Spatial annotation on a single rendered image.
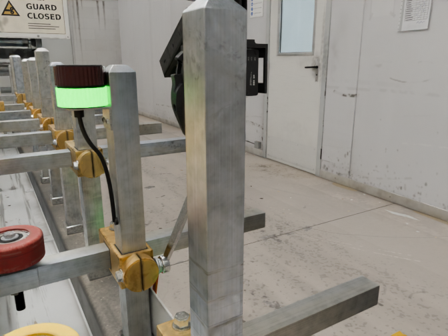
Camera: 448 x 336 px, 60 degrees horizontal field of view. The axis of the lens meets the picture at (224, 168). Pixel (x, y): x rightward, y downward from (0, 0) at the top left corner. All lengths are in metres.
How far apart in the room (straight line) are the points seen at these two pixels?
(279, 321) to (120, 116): 0.32
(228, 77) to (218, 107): 0.02
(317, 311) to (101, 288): 0.47
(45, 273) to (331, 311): 0.38
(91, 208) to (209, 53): 0.57
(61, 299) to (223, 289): 0.68
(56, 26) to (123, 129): 2.57
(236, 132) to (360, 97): 3.33
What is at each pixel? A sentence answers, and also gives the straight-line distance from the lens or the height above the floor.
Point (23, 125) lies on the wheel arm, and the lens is 1.30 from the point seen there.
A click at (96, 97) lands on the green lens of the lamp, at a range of 0.50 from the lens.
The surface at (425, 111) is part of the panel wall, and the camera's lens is 3.26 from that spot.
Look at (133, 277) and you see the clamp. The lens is 0.56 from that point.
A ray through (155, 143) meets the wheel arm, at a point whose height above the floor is 0.96.
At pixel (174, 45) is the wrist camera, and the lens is 0.50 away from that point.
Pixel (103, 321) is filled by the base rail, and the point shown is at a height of 0.70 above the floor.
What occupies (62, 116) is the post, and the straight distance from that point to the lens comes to 1.01.
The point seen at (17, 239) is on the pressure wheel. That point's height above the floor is 0.90.
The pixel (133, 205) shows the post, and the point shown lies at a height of 0.94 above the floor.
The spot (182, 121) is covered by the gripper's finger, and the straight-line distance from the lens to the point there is 0.46.
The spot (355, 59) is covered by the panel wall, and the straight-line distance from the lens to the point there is 3.66.
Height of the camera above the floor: 1.13
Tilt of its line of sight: 15 degrees down
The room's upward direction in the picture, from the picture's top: straight up
